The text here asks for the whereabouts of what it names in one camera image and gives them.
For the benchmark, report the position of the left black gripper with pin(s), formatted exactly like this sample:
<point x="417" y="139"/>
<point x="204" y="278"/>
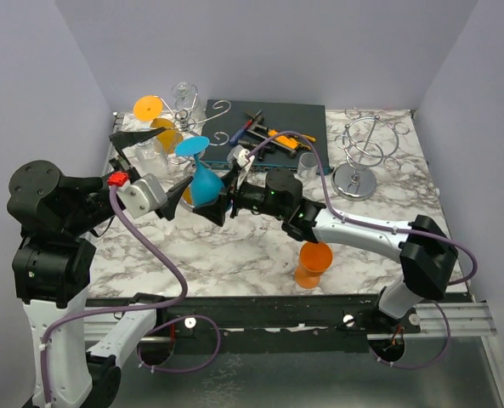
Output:
<point x="127" y="138"/>

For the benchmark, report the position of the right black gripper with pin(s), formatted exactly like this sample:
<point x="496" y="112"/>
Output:
<point x="216" y="212"/>

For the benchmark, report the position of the blue plastic goblet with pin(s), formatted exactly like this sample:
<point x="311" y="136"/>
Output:
<point x="206" y="185"/>

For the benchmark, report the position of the yellow plastic wine glass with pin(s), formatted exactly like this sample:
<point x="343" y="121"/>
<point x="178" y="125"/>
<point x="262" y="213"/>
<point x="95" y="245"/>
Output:
<point x="148" y="109"/>

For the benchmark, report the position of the chrome glass rack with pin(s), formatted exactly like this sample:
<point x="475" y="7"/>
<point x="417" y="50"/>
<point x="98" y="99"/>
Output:
<point x="368" y="142"/>
<point x="192" y="129"/>

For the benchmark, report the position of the ribbed clear glass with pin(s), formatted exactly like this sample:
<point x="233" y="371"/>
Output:
<point x="187" y="102"/>

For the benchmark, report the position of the clear wine glass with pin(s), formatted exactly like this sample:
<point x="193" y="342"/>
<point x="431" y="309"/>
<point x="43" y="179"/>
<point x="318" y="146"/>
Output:
<point x="151" y="157"/>

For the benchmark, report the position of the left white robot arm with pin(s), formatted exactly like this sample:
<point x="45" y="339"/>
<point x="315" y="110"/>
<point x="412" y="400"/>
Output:
<point x="51" y="268"/>

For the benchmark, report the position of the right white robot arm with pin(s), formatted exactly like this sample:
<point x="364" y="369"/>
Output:
<point x="426" y="255"/>

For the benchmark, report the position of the orange black screwdriver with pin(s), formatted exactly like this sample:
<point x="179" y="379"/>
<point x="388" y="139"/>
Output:
<point x="258" y="130"/>

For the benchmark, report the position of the clear plastic cup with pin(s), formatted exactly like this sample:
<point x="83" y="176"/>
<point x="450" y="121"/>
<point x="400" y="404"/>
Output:
<point x="307" y="167"/>

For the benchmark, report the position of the orange plastic goblet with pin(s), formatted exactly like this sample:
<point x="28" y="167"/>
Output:
<point x="314" y="260"/>

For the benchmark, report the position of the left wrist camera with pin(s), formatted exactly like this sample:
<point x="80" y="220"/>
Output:
<point x="139" y="197"/>

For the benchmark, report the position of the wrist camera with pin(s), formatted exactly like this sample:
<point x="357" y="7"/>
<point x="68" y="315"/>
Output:
<point x="241" y="158"/>
<point x="139" y="197"/>

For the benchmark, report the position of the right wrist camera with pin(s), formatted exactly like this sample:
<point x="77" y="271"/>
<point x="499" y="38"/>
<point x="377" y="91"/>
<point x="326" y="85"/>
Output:
<point x="241" y="158"/>

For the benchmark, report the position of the black T-handle tool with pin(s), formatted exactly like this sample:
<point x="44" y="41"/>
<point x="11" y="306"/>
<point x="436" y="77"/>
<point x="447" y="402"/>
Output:
<point x="267" y="149"/>

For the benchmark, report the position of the dark blue network switch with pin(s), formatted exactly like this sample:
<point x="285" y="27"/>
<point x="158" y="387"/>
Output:
<point x="306" y="119"/>

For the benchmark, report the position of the orange handled pliers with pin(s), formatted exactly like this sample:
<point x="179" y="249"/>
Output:
<point x="302" y="138"/>

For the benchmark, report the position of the black mounting rail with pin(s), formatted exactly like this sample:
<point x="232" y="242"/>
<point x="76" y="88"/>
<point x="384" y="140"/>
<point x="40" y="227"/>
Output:
<point x="272" y="325"/>

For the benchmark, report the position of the aluminium frame rail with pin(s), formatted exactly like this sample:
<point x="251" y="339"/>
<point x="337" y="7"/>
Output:
<point x="427" y="320"/>

